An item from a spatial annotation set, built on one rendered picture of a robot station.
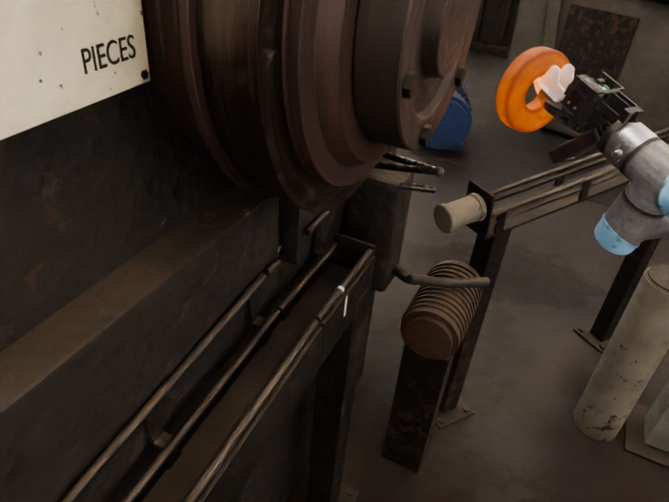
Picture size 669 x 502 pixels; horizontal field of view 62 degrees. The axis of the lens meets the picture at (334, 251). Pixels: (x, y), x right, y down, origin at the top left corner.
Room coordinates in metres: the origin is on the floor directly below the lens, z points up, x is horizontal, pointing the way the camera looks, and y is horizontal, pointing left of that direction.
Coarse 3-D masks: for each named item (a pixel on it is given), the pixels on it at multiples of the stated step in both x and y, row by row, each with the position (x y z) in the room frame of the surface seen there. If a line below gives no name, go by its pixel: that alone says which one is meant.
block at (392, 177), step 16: (368, 176) 0.85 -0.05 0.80; (384, 176) 0.85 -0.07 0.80; (400, 176) 0.86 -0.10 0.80; (368, 192) 0.85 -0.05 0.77; (384, 192) 0.84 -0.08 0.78; (400, 192) 0.83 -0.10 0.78; (352, 208) 0.86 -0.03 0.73; (368, 208) 0.84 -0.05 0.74; (384, 208) 0.83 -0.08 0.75; (400, 208) 0.84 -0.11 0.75; (352, 224) 0.86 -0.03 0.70; (368, 224) 0.84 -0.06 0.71; (384, 224) 0.83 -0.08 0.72; (400, 224) 0.85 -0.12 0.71; (368, 240) 0.84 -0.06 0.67; (384, 240) 0.83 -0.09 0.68; (400, 240) 0.87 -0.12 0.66; (384, 256) 0.83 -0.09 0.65; (384, 272) 0.83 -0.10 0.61; (384, 288) 0.83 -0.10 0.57
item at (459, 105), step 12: (456, 96) 2.65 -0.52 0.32; (468, 96) 2.84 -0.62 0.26; (456, 108) 2.61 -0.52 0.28; (468, 108) 2.62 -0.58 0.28; (444, 120) 2.61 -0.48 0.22; (456, 120) 2.61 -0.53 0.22; (468, 120) 2.62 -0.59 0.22; (444, 132) 2.61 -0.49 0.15; (456, 132) 2.61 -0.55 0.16; (468, 132) 2.62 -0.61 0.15; (432, 144) 2.61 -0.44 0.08; (444, 144) 2.61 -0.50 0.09; (456, 144) 2.62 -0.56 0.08
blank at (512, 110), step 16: (544, 48) 1.06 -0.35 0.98; (512, 64) 1.04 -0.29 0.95; (528, 64) 1.02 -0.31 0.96; (544, 64) 1.04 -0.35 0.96; (560, 64) 1.06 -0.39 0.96; (512, 80) 1.01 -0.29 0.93; (528, 80) 1.02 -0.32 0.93; (496, 96) 1.03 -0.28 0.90; (512, 96) 1.01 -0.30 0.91; (512, 112) 1.01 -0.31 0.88; (528, 112) 1.03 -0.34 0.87; (544, 112) 1.05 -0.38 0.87; (528, 128) 1.04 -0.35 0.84
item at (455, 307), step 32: (448, 288) 0.90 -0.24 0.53; (480, 288) 0.96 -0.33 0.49; (416, 320) 0.82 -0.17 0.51; (448, 320) 0.81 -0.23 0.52; (416, 352) 0.82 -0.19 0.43; (448, 352) 0.79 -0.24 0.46; (416, 384) 0.84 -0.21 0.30; (416, 416) 0.83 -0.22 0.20; (384, 448) 0.86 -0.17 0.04; (416, 448) 0.83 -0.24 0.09
